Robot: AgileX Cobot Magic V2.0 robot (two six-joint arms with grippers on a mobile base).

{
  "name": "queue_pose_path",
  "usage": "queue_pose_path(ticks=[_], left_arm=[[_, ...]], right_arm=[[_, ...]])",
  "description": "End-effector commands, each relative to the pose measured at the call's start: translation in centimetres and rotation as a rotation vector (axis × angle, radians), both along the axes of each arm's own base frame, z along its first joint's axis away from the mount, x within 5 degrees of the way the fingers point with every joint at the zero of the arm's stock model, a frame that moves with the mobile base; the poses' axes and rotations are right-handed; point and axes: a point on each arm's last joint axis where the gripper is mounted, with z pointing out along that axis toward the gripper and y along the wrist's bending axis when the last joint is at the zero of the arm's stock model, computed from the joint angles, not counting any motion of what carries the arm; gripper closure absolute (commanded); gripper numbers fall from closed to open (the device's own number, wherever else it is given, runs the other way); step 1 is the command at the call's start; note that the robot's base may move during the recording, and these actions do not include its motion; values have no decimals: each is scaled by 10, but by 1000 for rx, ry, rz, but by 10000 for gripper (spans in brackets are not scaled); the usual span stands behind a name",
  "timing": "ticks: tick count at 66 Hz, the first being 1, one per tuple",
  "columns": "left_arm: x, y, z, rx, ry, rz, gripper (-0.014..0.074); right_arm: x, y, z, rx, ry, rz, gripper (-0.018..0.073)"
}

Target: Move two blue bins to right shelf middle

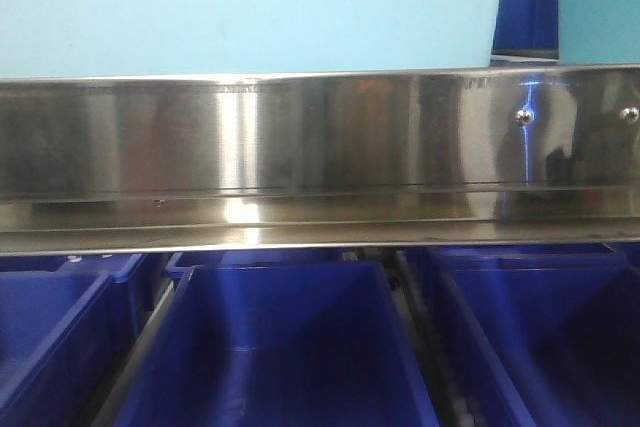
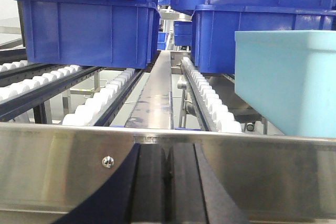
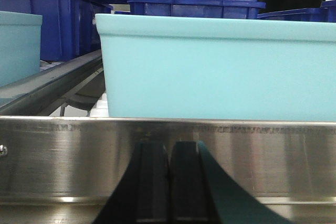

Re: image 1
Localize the front centre blue bin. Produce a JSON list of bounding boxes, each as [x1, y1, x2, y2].
[[115, 261, 438, 426]]

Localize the rear centre blue bin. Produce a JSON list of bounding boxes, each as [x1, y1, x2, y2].
[[165, 248, 357, 280]]

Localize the rear right blue bin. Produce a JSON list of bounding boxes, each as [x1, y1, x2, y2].
[[405, 243, 626, 270]]

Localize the front right blue bin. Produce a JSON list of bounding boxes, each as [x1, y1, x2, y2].
[[439, 266, 639, 426]]

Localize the front left blue bin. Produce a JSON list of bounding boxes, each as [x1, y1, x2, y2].
[[1, 272, 114, 426]]

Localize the rear left blue bin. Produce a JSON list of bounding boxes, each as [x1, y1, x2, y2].
[[1, 254, 157, 351]]

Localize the light teal foam block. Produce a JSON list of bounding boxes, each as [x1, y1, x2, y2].
[[558, 0, 639, 65]]

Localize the left rail screw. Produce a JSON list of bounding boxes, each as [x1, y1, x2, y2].
[[515, 109, 535, 127]]

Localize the rail screw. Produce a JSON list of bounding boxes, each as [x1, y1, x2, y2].
[[515, 109, 535, 127], [619, 107, 640, 125]]

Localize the stainless steel shelf rail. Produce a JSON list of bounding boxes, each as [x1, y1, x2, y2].
[[1, 65, 639, 256]]

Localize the right rail screw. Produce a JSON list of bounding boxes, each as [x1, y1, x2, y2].
[[619, 107, 640, 125]]

